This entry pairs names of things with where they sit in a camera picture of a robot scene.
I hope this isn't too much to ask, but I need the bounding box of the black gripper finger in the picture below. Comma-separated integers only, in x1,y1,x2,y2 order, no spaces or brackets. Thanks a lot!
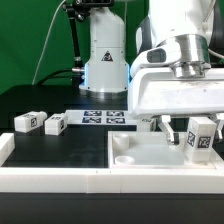
158,115,180,145
214,113,224,142

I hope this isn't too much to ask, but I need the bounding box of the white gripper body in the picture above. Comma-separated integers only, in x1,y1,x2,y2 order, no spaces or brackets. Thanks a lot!
128,34,224,119

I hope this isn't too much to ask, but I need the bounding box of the white square tabletop part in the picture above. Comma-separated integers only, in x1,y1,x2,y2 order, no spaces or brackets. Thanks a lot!
108,131,224,170

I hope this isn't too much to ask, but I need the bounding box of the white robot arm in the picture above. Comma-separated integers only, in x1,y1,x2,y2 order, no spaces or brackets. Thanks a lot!
83,0,224,136

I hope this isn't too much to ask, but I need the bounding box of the white plate with fiducial tags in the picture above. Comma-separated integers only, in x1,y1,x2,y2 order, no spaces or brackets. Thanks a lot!
65,110,137,125

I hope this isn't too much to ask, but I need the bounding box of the white U-shaped fence wall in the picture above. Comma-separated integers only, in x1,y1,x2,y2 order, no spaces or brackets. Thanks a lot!
0,133,224,194

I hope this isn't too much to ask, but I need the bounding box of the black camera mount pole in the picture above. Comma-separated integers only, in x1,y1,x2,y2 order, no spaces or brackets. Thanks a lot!
63,0,114,84

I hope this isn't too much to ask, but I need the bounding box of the black base cable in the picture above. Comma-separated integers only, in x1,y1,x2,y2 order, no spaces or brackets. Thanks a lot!
34,68,84,87

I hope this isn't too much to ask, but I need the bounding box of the grey cable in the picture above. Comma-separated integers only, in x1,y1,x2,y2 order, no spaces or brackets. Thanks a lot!
31,0,68,86

